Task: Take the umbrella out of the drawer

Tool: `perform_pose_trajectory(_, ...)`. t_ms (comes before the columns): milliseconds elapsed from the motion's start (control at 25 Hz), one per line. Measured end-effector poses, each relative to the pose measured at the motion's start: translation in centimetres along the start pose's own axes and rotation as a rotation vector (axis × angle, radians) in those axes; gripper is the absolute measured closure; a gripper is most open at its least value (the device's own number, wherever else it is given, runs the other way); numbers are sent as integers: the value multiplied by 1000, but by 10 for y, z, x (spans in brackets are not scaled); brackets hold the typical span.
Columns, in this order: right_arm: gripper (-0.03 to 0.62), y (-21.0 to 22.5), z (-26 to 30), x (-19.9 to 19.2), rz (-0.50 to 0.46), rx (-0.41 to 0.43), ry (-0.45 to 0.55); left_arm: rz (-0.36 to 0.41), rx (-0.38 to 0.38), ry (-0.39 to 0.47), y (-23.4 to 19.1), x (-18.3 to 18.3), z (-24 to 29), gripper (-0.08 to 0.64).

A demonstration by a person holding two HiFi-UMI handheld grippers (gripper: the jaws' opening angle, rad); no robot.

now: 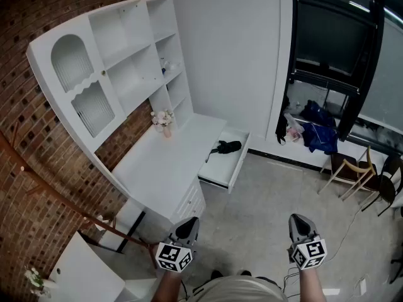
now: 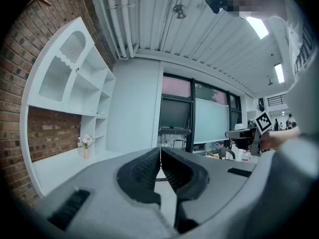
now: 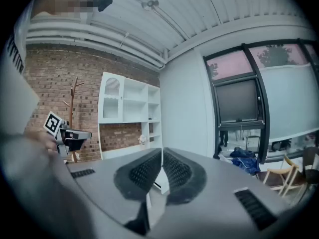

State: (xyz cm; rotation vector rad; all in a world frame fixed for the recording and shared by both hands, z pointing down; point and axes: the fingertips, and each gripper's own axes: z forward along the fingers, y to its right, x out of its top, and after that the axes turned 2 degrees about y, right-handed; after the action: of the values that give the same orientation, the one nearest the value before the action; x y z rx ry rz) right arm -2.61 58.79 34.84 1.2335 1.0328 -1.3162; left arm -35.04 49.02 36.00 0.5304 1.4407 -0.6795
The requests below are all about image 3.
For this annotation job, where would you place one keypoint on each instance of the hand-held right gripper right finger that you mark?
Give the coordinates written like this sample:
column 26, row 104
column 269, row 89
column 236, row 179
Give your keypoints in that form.
column 184, row 175

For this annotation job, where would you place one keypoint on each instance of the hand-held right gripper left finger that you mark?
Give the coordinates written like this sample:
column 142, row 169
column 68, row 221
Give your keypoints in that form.
column 139, row 175

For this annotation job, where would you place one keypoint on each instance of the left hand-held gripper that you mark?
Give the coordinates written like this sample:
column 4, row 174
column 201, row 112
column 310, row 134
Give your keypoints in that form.
column 53, row 124

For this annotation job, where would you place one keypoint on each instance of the person's left forearm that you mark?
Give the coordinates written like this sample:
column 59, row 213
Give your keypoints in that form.
column 37, row 183

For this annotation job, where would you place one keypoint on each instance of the person's left hand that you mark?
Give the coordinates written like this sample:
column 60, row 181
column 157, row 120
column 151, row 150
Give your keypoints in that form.
column 42, row 139

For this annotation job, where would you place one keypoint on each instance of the wooden coat rack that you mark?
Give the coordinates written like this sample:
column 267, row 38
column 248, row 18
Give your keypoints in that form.
column 72, row 103

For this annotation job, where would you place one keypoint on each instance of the white flowers in pink vase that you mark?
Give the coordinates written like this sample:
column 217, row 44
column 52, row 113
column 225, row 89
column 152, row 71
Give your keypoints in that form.
column 142, row 139

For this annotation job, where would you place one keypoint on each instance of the clear plastic bag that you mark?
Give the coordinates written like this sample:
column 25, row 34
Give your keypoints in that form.
column 225, row 158

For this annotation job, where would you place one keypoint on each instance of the ribbed glass cabinet door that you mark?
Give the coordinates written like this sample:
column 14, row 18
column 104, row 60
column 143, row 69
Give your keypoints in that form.
column 111, row 96

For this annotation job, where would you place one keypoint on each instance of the dark navy jacket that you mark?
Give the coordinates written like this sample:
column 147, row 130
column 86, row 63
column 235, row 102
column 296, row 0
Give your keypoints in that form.
column 241, row 153

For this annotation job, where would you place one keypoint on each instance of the blue jacket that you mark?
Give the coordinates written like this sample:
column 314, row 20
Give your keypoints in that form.
column 246, row 165

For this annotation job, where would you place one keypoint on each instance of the white shelf cabinet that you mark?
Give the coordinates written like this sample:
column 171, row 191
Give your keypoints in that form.
column 134, row 96

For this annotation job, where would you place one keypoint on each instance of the person's light shirt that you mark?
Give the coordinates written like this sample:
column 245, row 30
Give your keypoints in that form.
column 15, row 96

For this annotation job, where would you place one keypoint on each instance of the wooden chair with brown seat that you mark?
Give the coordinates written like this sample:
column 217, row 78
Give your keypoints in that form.
column 272, row 177

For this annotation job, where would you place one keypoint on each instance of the white ceiling pipes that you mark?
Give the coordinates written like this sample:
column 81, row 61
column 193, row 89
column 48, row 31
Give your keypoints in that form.
column 99, row 37

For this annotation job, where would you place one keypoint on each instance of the black office chair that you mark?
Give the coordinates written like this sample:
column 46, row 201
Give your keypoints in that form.
column 280, row 146

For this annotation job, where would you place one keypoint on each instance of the white roller blind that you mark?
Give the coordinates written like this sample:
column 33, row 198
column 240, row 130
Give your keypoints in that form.
column 289, row 101

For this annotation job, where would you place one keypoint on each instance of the black window frame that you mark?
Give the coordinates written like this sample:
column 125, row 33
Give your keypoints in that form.
column 264, row 113

